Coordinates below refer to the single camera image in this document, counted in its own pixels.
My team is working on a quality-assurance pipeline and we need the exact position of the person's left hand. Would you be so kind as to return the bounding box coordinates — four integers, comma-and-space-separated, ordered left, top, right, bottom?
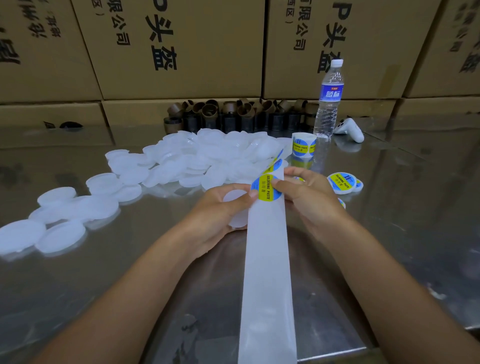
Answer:
180, 183, 260, 260

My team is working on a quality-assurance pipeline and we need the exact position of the person's right hand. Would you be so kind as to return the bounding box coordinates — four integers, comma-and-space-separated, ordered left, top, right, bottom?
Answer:
271, 166, 350, 245

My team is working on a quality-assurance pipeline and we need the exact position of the pile of white plastic lids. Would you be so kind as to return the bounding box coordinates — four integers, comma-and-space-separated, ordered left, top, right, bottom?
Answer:
0, 129, 297, 260

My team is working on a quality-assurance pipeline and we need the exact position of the sticker roll with backing strip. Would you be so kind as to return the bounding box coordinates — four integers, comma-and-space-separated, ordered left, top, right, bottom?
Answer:
237, 132, 318, 364

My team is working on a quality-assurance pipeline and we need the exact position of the person's right forearm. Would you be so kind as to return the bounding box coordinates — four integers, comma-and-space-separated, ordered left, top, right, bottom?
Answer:
324, 223, 480, 364

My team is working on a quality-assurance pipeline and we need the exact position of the person's left forearm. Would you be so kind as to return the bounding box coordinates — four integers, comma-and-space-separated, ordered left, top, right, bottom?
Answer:
30, 232, 211, 364

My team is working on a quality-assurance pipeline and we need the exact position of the white handheld controller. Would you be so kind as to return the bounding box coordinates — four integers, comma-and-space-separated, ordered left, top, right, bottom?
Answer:
333, 117, 366, 144

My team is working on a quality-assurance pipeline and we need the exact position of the clear plastic water bottle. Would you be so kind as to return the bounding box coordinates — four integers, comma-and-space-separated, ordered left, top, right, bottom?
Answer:
312, 59, 345, 141

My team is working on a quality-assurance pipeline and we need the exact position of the row of dark cardboard tubes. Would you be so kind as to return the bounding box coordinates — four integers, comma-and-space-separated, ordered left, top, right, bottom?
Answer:
163, 99, 320, 136

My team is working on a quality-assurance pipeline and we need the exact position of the stack of brown cardboard boxes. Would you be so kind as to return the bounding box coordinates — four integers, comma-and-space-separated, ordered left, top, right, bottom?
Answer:
0, 0, 480, 127

